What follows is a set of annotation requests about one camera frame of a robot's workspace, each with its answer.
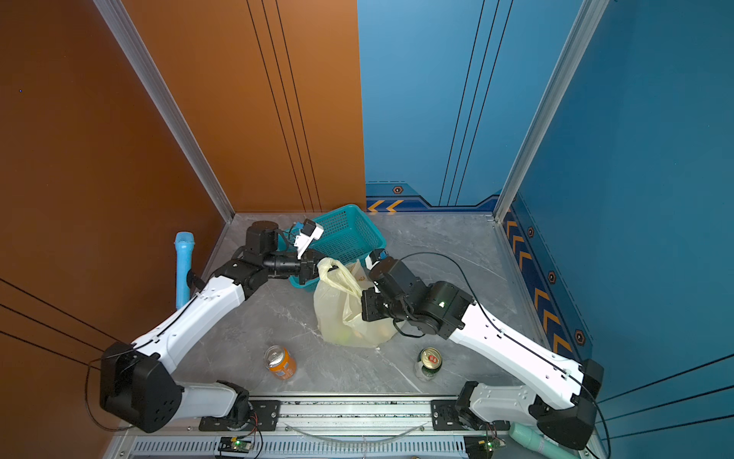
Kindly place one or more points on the cream plastic bag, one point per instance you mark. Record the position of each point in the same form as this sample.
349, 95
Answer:
338, 307

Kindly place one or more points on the mint green handle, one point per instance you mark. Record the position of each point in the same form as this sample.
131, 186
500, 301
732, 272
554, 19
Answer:
533, 441

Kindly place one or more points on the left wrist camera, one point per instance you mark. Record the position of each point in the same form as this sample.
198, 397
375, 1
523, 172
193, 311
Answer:
309, 231

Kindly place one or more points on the aluminium front rail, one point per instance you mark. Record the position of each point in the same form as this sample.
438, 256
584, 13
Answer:
314, 426

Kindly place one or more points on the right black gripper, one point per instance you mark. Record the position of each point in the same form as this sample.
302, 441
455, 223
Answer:
368, 302

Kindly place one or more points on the right small circuit board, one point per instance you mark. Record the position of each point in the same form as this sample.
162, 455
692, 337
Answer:
480, 448

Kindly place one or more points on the orange soda can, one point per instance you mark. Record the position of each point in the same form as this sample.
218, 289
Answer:
280, 362

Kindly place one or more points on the black round microphone stand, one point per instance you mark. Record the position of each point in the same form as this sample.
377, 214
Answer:
194, 282

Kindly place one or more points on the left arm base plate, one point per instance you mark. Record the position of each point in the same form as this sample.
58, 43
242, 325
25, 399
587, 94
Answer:
262, 415

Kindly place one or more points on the light blue microphone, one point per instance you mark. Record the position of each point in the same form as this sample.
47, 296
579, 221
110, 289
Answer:
184, 245

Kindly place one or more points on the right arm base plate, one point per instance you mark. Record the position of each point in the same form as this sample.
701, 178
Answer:
447, 416

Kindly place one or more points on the green beer can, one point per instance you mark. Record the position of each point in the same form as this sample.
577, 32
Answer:
428, 364

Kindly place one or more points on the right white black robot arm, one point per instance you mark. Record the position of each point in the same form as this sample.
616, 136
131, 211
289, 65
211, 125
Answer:
555, 393

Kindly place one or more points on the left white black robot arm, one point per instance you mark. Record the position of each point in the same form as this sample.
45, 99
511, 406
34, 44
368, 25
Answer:
136, 378

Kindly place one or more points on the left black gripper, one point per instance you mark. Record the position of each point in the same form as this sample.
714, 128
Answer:
308, 265

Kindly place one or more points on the small green circuit board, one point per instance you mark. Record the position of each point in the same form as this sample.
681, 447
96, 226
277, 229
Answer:
235, 446

